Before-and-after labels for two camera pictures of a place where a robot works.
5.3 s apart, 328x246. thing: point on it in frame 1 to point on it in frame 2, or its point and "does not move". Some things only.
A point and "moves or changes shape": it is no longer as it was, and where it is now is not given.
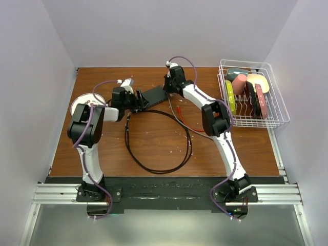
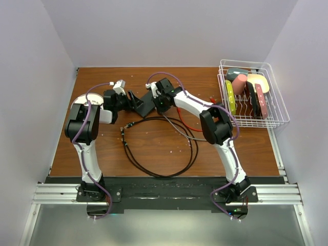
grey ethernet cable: [184, 124] moves or changes shape
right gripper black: [166, 78] to [160, 110]
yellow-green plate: [230, 94] does not move
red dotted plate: [262, 100] does not move
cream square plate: [260, 79] does not move
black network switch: [155, 95] moves or changes shape
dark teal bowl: [232, 73] does not move
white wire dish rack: [252, 94] does not move
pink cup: [238, 84] does not move
